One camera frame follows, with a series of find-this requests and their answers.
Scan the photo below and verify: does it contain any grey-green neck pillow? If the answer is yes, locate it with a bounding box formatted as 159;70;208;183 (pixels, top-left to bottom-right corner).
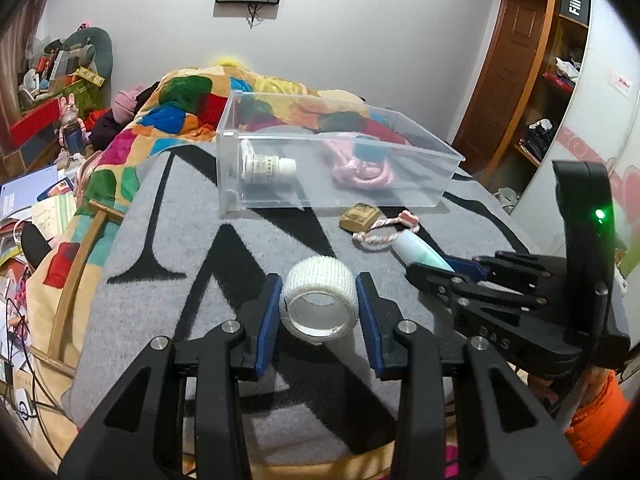
42;26;114;88

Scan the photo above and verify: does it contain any person's right hand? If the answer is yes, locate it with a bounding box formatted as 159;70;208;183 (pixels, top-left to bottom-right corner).
526;374;563;408

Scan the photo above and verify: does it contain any pile of papers and books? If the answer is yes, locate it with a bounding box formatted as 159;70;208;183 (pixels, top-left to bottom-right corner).
0;162;83;281

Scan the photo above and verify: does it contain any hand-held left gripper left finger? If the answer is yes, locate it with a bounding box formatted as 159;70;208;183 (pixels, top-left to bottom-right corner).
57;274;283;480

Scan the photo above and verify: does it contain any dark purple cloth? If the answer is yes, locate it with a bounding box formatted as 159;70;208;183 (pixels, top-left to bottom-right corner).
89;110;126;152

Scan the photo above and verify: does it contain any red storage box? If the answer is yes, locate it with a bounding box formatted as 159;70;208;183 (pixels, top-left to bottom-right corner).
9;96;63;147

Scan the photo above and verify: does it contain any white bandage tape roll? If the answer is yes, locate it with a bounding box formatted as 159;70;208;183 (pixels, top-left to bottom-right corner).
279;256;360;345

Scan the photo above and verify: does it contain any curved wooden stick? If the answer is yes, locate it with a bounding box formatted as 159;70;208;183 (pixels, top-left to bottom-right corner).
31;199;127;378

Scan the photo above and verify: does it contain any pink rabbit water bottle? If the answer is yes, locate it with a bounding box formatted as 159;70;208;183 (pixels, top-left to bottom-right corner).
57;94;92;155

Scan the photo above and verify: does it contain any wooden shelf unit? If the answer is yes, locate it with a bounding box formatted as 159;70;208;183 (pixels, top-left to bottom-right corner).
510;0;593;171

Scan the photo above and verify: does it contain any small brown cardboard box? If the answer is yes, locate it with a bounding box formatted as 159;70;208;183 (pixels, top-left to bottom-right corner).
339;203;382;232

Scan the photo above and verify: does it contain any clear plastic storage box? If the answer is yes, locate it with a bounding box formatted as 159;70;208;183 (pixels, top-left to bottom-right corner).
215;90;466;219

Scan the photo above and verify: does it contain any white pill bottle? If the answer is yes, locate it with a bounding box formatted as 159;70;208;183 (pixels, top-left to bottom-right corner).
239;140;297;187

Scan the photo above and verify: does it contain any pale green tube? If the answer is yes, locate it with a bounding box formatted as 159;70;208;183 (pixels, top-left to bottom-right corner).
391;231;455;272

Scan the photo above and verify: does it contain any white wardrobe door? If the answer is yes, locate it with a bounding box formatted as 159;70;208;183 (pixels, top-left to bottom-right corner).
510;0;640;261

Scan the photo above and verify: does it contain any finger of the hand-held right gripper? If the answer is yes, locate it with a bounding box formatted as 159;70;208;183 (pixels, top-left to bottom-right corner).
445;250;555;287
405;261;547;312

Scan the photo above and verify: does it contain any black box with white print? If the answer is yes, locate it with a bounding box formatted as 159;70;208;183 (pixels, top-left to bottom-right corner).
559;0;593;28

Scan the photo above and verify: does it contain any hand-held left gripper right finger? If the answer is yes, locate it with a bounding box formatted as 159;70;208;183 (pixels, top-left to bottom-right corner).
354;272;583;480

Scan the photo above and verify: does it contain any colourful patchwork quilt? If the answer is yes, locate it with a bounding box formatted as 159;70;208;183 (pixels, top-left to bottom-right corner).
25;57;416;376

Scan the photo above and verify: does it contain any brown wooden door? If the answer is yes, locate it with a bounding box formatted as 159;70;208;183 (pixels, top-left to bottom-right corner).
450;0;557;181

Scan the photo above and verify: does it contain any pink and white cord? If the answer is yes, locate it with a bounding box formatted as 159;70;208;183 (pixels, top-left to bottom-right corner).
352;211;422;251

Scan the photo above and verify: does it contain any person's right forearm orange sleeve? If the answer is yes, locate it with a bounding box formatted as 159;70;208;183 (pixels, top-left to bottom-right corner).
567;367;633;467

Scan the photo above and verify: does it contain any pink knitted hat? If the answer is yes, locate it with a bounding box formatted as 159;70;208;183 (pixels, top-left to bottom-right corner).
111;86;152;122

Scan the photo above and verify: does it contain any pink coiled rope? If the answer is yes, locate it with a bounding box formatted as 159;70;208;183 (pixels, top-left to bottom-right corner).
324;136;397;192

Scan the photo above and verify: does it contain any grey blanket with black pattern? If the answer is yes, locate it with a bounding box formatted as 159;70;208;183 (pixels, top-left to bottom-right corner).
67;140;546;463

